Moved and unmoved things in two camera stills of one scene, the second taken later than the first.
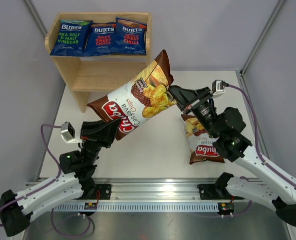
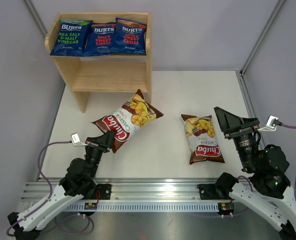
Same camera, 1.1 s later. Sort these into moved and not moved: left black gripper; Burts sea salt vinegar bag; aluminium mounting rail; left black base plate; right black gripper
Moved: right black gripper; left black gripper
Not moved: left black base plate; aluminium mounting rail; Burts sea salt vinegar bag
